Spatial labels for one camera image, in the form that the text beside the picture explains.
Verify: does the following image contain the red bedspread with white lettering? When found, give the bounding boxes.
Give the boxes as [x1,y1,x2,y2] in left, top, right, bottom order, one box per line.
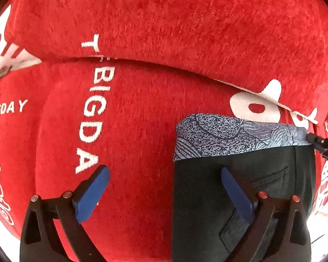
[0,0,328,261]

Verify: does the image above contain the black pants with patterned lining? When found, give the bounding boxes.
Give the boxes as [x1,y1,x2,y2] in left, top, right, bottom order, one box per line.
[172,114,315,261]

